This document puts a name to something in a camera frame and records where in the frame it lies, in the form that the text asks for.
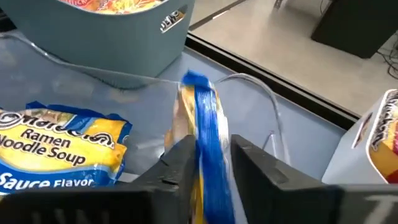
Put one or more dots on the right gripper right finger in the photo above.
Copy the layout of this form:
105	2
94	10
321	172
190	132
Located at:
295	202

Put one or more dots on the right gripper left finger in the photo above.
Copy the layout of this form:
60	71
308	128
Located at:
124	205

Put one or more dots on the blue soy sauce ramen pack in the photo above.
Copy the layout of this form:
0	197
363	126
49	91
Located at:
62	146
206	124

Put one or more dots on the red beef ramen pack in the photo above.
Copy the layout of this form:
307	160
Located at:
385	149

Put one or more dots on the orange chicken ramen pack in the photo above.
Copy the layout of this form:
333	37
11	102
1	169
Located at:
124	6
172	21

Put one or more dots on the grey-blue table mat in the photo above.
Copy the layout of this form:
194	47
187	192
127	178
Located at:
311	140

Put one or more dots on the white plastic bin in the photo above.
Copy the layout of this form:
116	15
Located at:
348	155

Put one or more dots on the clear plastic bin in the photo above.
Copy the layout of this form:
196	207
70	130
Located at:
146	118

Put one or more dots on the teal plastic bin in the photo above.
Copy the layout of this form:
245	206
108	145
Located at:
109	46

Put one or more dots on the black cabinet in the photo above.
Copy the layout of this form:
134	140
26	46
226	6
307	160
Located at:
357	25

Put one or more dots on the black aluminium table frame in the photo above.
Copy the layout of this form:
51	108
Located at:
264	78

